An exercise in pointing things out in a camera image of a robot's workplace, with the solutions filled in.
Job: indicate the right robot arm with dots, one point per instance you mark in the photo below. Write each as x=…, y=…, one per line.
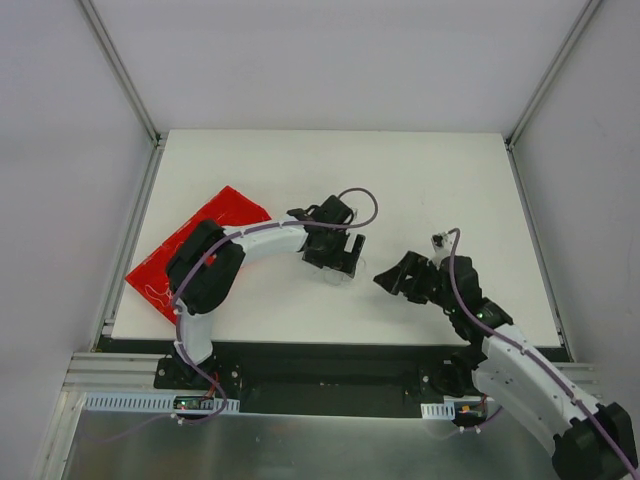
x=585, y=438

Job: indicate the left aluminium frame post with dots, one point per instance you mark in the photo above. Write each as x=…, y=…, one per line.
x=109, y=50

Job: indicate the aluminium frame post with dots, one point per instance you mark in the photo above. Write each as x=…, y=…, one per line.
x=109, y=50
x=566, y=48

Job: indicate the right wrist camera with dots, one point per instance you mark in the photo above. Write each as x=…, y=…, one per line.
x=442, y=245

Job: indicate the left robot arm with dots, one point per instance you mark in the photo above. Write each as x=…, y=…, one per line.
x=205, y=266

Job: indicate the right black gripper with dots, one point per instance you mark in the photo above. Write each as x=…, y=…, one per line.
x=417, y=279

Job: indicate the left white cable duct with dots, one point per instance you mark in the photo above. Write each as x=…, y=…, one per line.
x=159, y=404

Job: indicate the red plastic divided tray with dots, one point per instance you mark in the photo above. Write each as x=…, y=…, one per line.
x=228, y=207

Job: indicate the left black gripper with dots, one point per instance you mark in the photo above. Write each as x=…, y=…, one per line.
x=333, y=248

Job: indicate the right white cable duct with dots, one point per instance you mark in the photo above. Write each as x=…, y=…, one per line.
x=438, y=411

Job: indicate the right aluminium frame post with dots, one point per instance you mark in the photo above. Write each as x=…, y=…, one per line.
x=566, y=48

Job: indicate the white cable duct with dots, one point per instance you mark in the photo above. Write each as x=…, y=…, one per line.
x=438, y=411
x=159, y=404

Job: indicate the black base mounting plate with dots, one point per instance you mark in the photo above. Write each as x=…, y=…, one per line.
x=351, y=380

